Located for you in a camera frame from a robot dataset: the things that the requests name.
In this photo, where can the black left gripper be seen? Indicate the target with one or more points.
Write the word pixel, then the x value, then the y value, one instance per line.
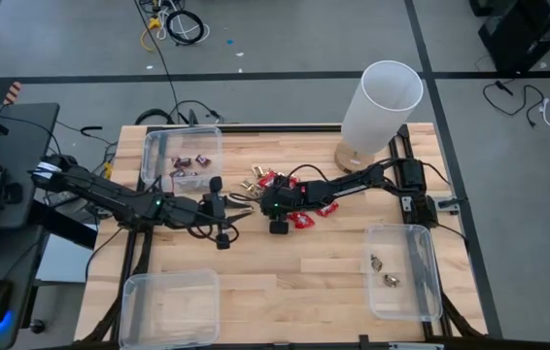
pixel 214 211

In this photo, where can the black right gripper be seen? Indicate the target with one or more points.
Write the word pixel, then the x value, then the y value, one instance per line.
pixel 282 201

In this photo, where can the brown Snickers mini bar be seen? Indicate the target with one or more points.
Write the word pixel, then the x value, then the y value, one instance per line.
pixel 202 160
pixel 182 162
pixel 191 173
pixel 177 173

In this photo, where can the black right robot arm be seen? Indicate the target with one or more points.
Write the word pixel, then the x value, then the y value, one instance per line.
pixel 353 182

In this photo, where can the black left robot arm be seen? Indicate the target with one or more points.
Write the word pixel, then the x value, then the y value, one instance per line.
pixel 110 197

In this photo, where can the clear plastic bin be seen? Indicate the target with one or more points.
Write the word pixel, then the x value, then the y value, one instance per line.
pixel 168 311
pixel 411 296
pixel 163 146

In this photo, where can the white shade wooden base lamp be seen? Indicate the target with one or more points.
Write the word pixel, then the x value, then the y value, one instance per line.
pixel 382 107

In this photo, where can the black desk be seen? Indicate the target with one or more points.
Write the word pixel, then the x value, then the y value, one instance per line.
pixel 27 126

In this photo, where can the black round caster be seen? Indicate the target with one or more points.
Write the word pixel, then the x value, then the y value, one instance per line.
pixel 37 326

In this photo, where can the orange black striped marker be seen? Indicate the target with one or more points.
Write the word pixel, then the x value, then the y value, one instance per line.
pixel 12 92

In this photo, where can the black equipment cabinet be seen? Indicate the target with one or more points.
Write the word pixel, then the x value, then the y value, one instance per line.
pixel 527 34

